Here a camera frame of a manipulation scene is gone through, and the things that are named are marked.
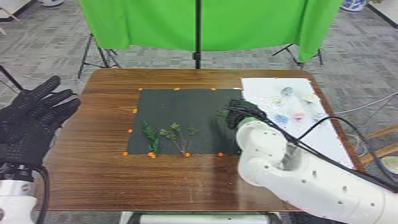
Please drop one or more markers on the black stand pole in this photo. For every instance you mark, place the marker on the black stand pole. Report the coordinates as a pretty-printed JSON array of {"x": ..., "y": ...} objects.
[{"x": 197, "y": 33}]

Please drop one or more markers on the pink flower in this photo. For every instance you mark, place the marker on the pink flower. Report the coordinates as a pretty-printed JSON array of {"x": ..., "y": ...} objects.
[{"x": 297, "y": 115}]

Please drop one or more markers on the dark mat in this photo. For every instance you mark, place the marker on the dark mat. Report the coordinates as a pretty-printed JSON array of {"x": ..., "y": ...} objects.
[{"x": 183, "y": 106}]

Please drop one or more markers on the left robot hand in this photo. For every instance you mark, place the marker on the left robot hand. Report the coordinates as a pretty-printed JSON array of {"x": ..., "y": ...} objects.
[{"x": 28, "y": 126}]

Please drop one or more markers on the blue and white vase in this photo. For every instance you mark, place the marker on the blue and white vase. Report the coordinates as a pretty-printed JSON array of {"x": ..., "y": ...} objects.
[{"x": 354, "y": 4}]

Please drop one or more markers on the white sheet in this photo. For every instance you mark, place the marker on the white sheet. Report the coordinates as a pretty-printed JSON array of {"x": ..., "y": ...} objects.
[{"x": 320, "y": 140}]

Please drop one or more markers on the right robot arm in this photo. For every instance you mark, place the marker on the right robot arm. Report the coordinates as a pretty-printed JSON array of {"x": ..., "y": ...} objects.
[{"x": 307, "y": 183}]

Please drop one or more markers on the pale grey bar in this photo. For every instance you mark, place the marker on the pale grey bar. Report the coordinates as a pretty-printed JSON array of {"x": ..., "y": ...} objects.
[{"x": 201, "y": 219}]

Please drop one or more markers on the black tripod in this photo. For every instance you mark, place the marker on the black tripod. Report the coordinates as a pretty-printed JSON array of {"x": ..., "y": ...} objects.
[
  {"x": 298, "y": 55},
  {"x": 98, "y": 56}
]

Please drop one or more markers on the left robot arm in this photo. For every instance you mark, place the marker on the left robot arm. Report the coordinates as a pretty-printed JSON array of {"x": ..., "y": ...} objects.
[{"x": 14, "y": 200}]

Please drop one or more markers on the green sprig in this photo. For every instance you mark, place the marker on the green sprig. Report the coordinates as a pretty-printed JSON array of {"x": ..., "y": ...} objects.
[
  {"x": 222, "y": 113},
  {"x": 172, "y": 136},
  {"x": 192, "y": 131},
  {"x": 151, "y": 136}
]

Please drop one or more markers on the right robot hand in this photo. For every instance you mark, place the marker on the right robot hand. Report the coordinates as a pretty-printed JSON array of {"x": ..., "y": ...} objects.
[{"x": 242, "y": 113}]

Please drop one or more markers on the blue flower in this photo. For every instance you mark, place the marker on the blue flower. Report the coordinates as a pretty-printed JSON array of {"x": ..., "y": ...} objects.
[{"x": 288, "y": 92}]

